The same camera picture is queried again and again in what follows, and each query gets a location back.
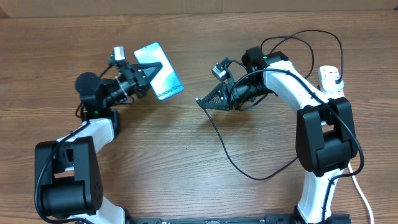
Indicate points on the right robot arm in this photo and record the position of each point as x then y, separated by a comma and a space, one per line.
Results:
325, 140

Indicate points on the white power strip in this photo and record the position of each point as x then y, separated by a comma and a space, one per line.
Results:
327, 76

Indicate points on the cardboard backdrop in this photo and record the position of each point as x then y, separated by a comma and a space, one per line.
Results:
78, 8

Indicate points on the Samsung Galaxy smartphone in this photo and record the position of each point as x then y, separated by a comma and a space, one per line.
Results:
166, 82

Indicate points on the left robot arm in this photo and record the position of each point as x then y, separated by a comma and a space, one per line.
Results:
68, 185

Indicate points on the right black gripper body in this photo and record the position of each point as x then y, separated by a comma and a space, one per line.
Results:
234, 94

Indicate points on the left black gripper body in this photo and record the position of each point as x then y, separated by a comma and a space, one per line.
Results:
127, 73

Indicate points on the white charger plug adapter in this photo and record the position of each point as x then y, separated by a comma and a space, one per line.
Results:
331, 85

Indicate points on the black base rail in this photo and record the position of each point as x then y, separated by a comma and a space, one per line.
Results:
217, 221

